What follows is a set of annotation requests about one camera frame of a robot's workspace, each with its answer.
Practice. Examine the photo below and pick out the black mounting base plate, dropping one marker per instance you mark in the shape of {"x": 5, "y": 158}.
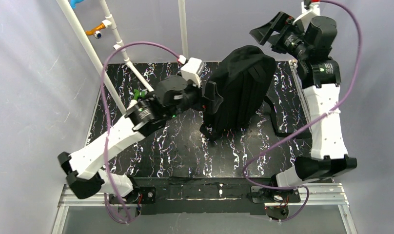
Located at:
{"x": 207, "y": 195}

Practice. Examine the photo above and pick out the green pipe valve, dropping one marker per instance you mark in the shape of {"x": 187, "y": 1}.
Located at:
{"x": 138, "y": 94}

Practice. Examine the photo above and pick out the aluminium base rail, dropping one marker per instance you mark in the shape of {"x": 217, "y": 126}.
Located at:
{"x": 323, "y": 209}

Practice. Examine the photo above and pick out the orange pipe valve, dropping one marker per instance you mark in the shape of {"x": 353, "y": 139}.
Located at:
{"x": 96, "y": 32}

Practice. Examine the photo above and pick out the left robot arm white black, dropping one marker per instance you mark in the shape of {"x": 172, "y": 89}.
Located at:
{"x": 83, "y": 170}

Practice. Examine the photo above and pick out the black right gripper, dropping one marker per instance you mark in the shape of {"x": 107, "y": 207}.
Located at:
{"x": 279, "y": 39}

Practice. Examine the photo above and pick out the white PVC pipe frame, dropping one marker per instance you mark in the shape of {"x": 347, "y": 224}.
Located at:
{"x": 126, "y": 20}

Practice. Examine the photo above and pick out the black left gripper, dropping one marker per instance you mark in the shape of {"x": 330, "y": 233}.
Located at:
{"x": 211, "y": 95}

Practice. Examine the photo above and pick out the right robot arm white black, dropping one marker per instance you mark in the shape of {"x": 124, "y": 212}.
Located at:
{"x": 320, "y": 82}

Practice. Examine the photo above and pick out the blue pipe valve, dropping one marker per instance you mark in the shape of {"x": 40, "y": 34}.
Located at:
{"x": 73, "y": 3}

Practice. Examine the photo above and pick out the black student backpack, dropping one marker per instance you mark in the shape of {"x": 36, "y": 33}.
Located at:
{"x": 243, "y": 79}

